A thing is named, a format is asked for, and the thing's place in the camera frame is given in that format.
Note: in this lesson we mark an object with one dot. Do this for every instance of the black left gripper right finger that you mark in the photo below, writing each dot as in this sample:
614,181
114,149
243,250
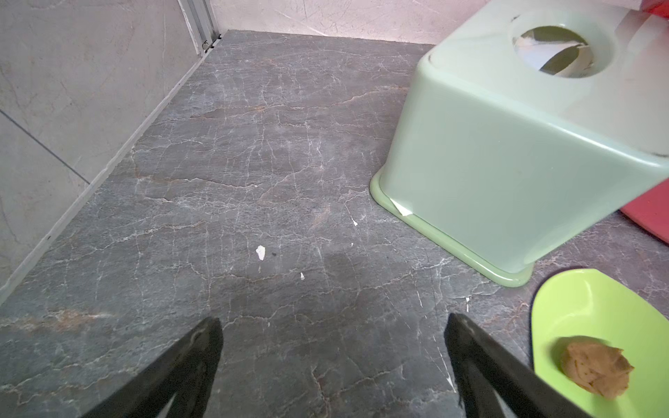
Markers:
487,374

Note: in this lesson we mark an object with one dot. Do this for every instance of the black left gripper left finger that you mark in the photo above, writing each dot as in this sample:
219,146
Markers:
179,382

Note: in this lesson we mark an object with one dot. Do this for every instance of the green trowel near tissue box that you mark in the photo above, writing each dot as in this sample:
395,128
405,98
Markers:
587,305

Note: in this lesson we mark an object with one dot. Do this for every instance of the brown soil lump on trowel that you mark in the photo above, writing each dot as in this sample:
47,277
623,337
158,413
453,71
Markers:
597,368

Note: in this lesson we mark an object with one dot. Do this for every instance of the pink plastic bucket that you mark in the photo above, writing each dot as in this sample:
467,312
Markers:
650,209

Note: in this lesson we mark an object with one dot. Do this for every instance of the mint green tissue box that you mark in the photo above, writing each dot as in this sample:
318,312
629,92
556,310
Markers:
528,124

